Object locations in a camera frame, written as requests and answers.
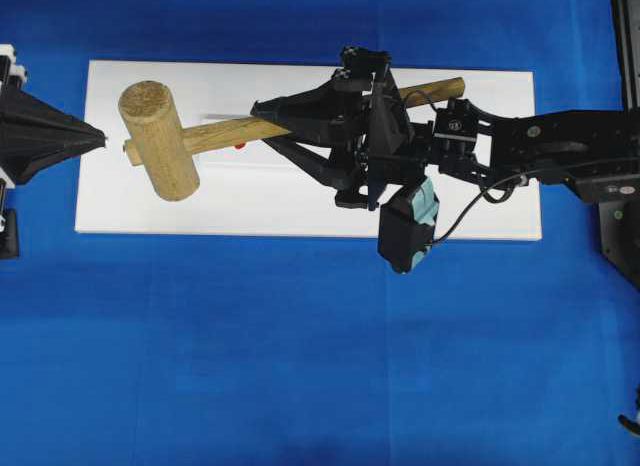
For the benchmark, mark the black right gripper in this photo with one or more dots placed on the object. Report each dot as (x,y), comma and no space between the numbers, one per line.
(334,113)

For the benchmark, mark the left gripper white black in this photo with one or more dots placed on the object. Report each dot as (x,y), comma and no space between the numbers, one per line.
(19,108)

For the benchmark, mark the wooden mallet hammer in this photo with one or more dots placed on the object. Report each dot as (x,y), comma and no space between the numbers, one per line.
(165,149)

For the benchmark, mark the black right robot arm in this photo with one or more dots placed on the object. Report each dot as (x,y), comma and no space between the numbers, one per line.
(593,153)

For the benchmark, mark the large white foam board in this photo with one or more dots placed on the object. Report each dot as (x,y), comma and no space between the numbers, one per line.
(254,191)

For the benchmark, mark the black clip bottom right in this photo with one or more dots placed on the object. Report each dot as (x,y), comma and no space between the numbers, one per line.
(631,425)

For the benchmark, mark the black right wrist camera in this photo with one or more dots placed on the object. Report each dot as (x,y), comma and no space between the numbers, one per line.
(407,225)

